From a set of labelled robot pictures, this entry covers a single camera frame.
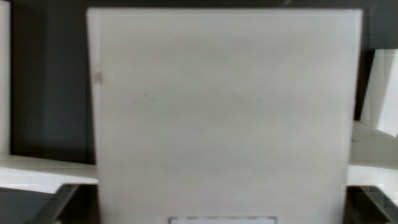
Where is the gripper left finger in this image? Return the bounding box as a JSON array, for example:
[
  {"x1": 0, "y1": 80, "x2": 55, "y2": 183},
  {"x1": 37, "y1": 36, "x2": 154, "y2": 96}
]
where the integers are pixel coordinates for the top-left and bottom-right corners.
[{"x1": 33, "y1": 184, "x2": 99, "y2": 224}]

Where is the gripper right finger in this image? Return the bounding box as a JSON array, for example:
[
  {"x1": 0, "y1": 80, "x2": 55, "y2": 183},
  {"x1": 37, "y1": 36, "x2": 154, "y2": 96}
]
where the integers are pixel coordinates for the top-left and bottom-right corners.
[{"x1": 342, "y1": 185, "x2": 398, "y2": 224}]

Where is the white cabinet top block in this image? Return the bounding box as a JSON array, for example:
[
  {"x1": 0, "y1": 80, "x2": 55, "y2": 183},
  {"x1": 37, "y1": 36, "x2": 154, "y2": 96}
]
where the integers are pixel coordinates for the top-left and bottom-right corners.
[{"x1": 85, "y1": 7, "x2": 364, "y2": 224}]

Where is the white fence wall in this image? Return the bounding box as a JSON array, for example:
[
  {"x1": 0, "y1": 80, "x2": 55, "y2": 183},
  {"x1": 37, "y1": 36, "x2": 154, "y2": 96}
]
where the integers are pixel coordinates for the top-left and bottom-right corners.
[{"x1": 0, "y1": 0, "x2": 398, "y2": 194}]

